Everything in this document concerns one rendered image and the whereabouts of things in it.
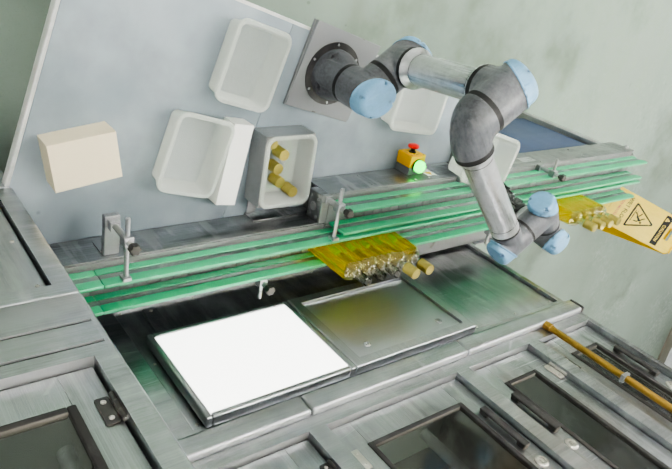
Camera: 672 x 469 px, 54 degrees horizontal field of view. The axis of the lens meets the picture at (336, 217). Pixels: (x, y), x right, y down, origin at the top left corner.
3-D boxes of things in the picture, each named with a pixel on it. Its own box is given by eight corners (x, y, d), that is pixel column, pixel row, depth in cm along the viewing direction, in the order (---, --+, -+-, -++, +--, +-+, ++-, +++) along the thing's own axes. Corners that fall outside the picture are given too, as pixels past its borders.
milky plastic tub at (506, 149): (461, 117, 199) (483, 126, 193) (501, 133, 215) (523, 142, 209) (438, 170, 203) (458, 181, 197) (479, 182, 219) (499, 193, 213)
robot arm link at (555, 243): (571, 227, 179) (572, 244, 185) (541, 205, 186) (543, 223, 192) (550, 244, 177) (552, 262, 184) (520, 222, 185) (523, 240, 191)
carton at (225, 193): (206, 196, 191) (215, 204, 187) (224, 116, 183) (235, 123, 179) (224, 196, 195) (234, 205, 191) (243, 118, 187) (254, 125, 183)
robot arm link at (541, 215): (534, 225, 170) (537, 249, 178) (564, 198, 172) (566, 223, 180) (511, 209, 175) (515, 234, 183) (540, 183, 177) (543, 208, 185)
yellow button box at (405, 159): (393, 167, 234) (407, 175, 228) (397, 147, 230) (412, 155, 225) (407, 165, 238) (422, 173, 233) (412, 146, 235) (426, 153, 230)
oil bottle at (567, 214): (530, 205, 274) (588, 235, 255) (534, 193, 272) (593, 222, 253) (538, 203, 278) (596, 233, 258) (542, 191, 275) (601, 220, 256)
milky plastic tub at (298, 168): (244, 198, 199) (259, 210, 193) (252, 127, 190) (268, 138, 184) (292, 192, 210) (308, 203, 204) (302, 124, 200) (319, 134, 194)
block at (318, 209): (304, 214, 208) (316, 224, 204) (308, 187, 205) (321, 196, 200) (313, 213, 211) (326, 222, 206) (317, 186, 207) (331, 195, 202)
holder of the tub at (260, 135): (242, 213, 202) (255, 224, 197) (252, 127, 190) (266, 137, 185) (289, 206, 212) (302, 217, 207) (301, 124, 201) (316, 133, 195)
